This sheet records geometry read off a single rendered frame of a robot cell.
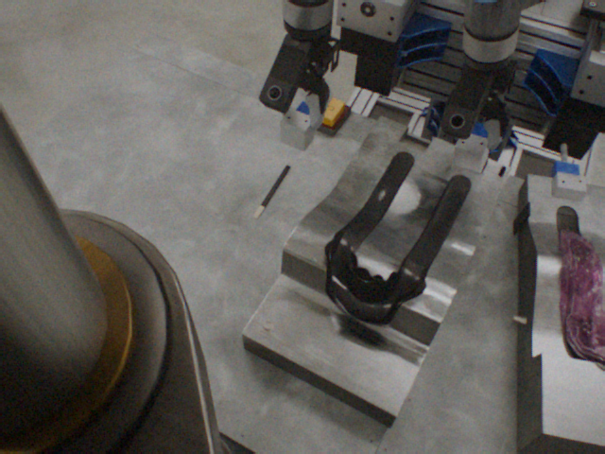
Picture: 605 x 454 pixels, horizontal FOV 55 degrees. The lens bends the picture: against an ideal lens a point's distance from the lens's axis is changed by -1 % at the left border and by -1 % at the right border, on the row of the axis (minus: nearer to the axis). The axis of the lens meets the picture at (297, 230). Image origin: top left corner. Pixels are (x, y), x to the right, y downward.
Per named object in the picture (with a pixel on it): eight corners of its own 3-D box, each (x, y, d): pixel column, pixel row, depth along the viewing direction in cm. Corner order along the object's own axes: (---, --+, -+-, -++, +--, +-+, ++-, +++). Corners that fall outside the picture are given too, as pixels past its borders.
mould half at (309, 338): (374, 147, 120) (384, 97, 109) (497, 198, 113) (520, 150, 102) (243, 348, 95) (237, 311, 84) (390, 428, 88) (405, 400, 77)
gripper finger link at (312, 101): (342, 115, 105) (335, 72, 98) (326, 137, 102) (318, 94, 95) (326, 113, 106) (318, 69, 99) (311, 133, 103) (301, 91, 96)
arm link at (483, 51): (509, 47, 79) (451, 34, 83) (505, 72, 83) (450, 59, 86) (527, 11, 82) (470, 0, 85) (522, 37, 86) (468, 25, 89)
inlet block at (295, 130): (314, 97, 113) (315, 76, 109) (337, 107, 112) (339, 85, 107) (280, 142, 107) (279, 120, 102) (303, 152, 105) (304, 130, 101)
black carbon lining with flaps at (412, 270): (394, 155, 110) (403, 118, 102) (476, 189, 105) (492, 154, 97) (304, 301, 92) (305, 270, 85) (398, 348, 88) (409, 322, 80)
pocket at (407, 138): (405, 139, 114) (407, 126, 111) (430, 149, 113) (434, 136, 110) (395, 154, 112) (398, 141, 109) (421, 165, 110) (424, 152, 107)
